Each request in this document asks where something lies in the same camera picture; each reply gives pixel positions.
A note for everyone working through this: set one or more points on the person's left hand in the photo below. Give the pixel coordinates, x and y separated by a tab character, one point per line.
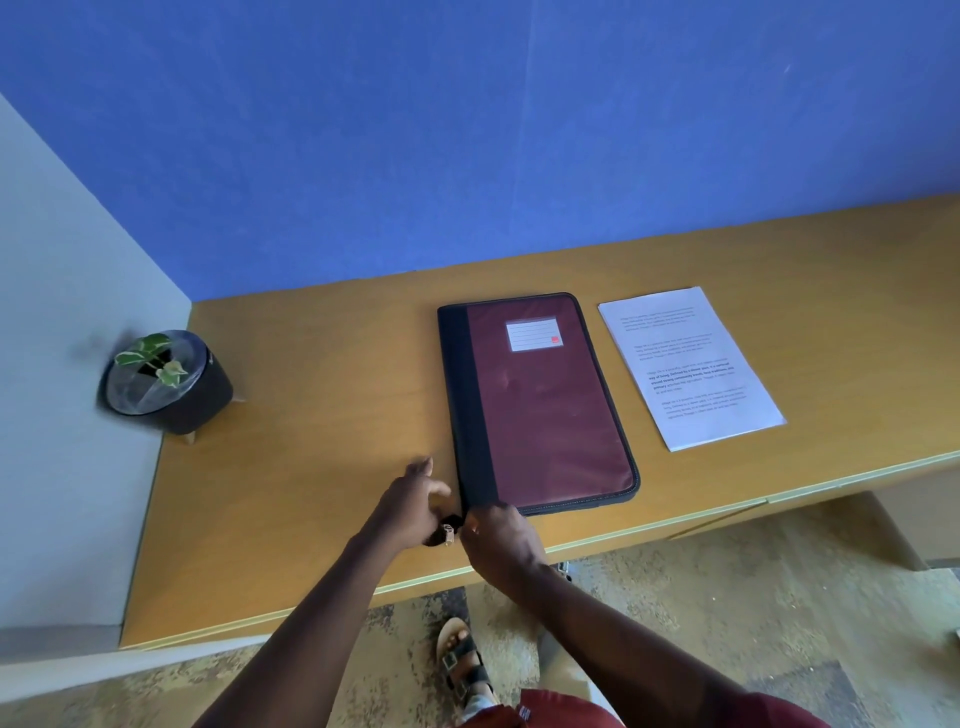
405	510

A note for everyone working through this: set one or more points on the person's right hand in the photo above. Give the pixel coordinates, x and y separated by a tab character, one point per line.
502	547

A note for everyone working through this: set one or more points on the person's right fingers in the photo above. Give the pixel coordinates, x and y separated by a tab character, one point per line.
487	517

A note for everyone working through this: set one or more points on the person's left fingers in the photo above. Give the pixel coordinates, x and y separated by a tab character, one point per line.
421	471

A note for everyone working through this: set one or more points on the silver zipper pull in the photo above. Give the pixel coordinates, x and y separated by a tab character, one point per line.
448	534

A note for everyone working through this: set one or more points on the maroon zip document folder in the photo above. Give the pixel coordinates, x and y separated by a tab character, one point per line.
547	412

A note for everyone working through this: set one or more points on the person's left forearm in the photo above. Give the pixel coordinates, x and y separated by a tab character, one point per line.
307	630

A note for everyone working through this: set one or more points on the person's right forearm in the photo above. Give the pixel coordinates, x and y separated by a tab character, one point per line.
622	652

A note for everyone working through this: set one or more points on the black buckled sandal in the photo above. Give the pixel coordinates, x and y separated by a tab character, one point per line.
463	664

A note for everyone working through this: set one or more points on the beige trouser leg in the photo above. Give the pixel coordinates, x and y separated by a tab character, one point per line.
562	667

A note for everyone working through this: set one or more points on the black plant pot wooden legs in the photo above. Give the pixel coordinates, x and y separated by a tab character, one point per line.
196	401

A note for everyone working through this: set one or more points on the printed white paper sheet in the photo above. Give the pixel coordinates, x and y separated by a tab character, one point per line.
690	367

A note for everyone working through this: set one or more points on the maroon shirt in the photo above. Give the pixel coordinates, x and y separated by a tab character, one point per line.
675	712

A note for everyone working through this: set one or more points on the small green leafy plant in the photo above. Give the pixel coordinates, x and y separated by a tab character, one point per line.
159	361

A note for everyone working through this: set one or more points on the wooden desk drawer unit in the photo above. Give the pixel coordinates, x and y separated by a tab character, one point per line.
915	525

